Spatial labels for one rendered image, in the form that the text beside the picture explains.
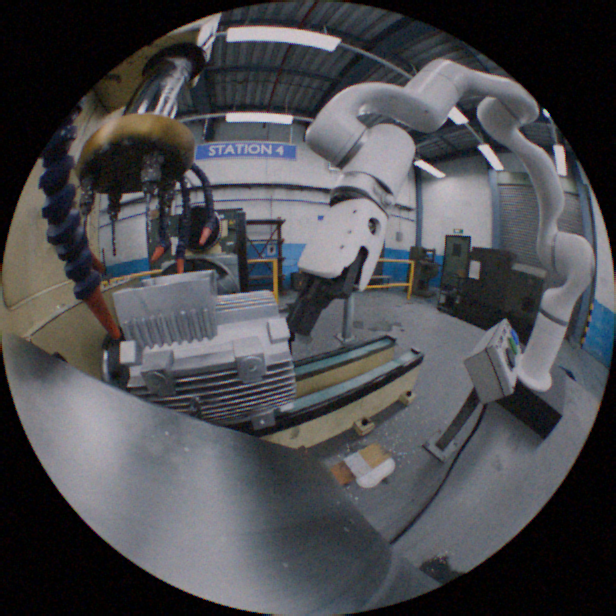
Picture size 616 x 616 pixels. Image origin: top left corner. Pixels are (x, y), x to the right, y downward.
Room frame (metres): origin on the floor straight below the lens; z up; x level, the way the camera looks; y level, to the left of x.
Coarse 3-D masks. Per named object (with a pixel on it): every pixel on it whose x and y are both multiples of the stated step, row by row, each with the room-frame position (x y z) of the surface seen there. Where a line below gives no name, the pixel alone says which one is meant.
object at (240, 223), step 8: (240, 216) 0.34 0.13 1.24; (240, 224) 0.34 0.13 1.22; (240, 232) 0.34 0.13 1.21; (240, 240) 0.34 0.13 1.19; (240, 248) 0.34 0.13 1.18; (240, 256) 0.34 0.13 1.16; (240, 264) 0.34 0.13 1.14; (240, 272) 0.34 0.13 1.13; (248, 272) 0.35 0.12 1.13; (240, 280) 0.34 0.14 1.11; (248, 280) 0.35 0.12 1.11; (240, 288) 0.34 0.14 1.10; (248, 288) 0.35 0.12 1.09
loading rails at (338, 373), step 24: (384, 336) 0.45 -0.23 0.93; (312, 360) 0.35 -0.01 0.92; (336, 360) 0.35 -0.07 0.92; (360, 360) 0.37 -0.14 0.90; (384, 360) 0.42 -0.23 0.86; (408, 360) 0.32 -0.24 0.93; (312, 384) 0.31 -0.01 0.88; (336, 384) 0.34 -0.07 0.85; (360, 384) 0.25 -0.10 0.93; (384, 384) 0.27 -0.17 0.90; (408, 384) 0.32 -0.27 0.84; (312, 408) 0.20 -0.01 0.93; (336, 408) 0.22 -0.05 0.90; (360, 408) 0.25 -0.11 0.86; (264, 432) 0.16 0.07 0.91; (288, 432) 0.18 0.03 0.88; (312, 432) 0.20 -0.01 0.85; (336, 432) 0.22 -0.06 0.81; (360, 432) 0.22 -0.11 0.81
